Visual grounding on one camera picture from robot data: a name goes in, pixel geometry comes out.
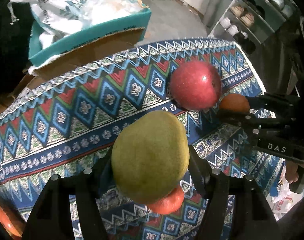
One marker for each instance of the large red apple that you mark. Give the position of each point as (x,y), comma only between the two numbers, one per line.
(195,85)

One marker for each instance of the yellow-green pear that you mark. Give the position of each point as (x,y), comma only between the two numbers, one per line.
(150,157)

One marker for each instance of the orange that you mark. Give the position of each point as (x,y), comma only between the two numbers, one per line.
(12,222)
(169,204)

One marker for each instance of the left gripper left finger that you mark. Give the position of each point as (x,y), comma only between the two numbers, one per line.
(50,217)

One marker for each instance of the teal cardboard box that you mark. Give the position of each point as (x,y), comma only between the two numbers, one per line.
(89,33)

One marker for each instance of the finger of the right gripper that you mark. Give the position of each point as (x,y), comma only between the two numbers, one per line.
(247,120)
(274,102)

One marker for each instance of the small orange tangerine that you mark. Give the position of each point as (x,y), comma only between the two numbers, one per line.
(235,102)

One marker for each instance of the grey shoe rack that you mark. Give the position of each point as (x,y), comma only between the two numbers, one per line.
(251,22)

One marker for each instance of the patterned blue tablecloth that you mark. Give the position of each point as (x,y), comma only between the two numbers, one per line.
(68,123)

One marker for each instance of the person's right hand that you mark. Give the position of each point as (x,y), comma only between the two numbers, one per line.
(291,173)

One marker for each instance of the white printed plastic bag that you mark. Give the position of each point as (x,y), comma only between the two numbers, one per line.
(57,18)

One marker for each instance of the clear plastic bag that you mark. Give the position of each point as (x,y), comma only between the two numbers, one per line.
(99,11)

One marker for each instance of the brown cardboard box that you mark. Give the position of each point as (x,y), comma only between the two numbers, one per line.
(95,50)

